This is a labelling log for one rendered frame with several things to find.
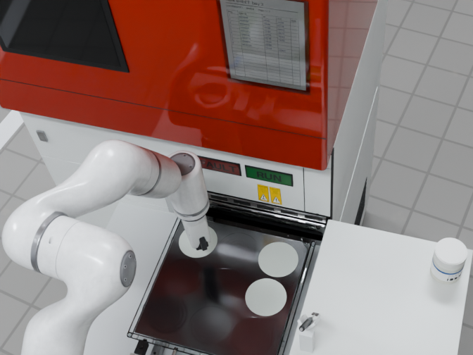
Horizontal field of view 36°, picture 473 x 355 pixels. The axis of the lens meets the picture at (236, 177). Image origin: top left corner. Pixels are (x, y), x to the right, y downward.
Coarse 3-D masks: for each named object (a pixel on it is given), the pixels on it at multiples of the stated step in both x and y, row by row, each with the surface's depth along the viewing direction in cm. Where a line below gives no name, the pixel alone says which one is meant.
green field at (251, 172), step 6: (246, 168) 172; (252, 168) 171; (252, 174) 173; (258, 174) 172; (264, 174) 172; (270, 174) 171; (276, 174) 170; (282, 174) 169; (270, 180) 173; (276, 180) 172; (282, 180) 171; (288, 180) 171
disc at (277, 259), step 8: (264, 248) 183; (272, 248) 183; (280, 248) 183; (288, 248) 183; (264, 256) 182; (272, 256) 182; (280, 256) 181; (288, 256) 181; (296, 256) 181; (264, 264) 181; (272, 264) 180; (280, 264) 180; (288, 264) 180; (296, 264) 180; (264, 272) 179; (272, 272) 179; (280, 272) 179; (288, 272) 179
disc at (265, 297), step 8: (264, 280) 178; (272, 280) 178; (248, 288) 177; (256, 288) 177; (264, 288) 177; (272, 288) 176; (280, 288) 176; (248, 296) 176; (256, 296) 176; (264, 296) 175; (272, 296) 175; (280, 296) 175; (248, 304) 174; (256, 304) 174; (264, 304) 174; (272, 304) 174; (280, 304) 174; (256, 312) 173; (264, 312) 173; (272, 312) 173
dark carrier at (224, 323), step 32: (224, 256) 183; (256, 256) 182; (160, 288) 179; (192, 288) 179; (224, 288) 178; (288, 288) 176; (160, 320) 174; (192, 320) 173; (224, 320) 173; (256, 320) 172; (224, 352) 168; (256, 352) 167
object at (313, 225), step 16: (224, 208) 188; (240, 208) 186; (256, 208) 186; (240, 224) 192; (256, 224) 191; (288, 224) 185; (304, 224) 182; (320, 224) 181; (304, 240) 189; (320, 240) 186
